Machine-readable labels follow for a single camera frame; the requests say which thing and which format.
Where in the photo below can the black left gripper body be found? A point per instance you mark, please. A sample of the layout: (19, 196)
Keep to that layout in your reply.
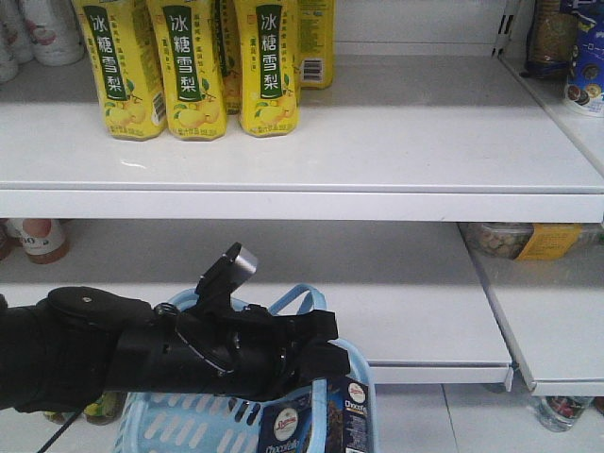
(255, 355)

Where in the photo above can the blue chocolate cookie box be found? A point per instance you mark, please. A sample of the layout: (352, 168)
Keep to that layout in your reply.
(285, 425)

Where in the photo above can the light blue plastic basket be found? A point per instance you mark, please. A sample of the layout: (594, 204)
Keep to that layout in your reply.
(157, 422)

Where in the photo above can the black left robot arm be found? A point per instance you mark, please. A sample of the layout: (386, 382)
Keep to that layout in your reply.
(65, 351)

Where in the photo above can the peach drink bottle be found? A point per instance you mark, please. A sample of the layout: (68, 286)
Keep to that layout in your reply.
(43, 240)

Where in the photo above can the clear box yellow label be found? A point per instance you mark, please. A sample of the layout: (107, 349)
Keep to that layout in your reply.
(531, 241)

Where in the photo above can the white store shelving unit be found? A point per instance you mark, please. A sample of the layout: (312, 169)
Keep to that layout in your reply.
(428, 123)

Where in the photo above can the yellow pear drink bottle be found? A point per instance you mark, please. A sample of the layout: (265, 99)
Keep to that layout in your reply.
(125, 64)

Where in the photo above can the blue white cookie cup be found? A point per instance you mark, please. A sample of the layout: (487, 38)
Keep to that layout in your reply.
(583, 90)

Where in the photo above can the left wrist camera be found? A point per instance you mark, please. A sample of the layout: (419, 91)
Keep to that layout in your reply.
(225, 276)

